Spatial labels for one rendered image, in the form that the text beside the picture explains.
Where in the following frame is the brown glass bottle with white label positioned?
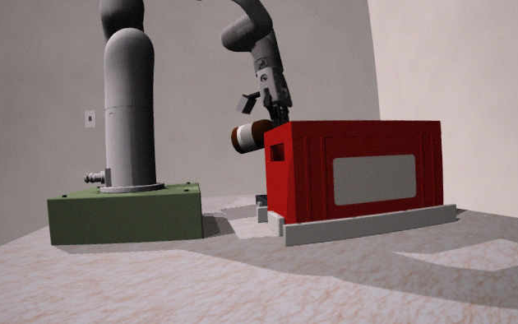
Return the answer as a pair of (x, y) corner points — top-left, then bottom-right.
(231, 119), (273, 154)

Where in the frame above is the red crate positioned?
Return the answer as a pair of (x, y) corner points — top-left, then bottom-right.
(266, 120), (443, 224)

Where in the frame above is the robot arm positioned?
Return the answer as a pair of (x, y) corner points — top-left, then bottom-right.
(85, 0), (283, 193)

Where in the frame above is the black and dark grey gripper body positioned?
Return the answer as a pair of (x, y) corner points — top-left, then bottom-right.
(256, 66), (293, 108)

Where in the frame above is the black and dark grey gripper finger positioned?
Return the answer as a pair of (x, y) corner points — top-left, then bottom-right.
(265, 88), (284, 129)
(281, 105), (289, 122)

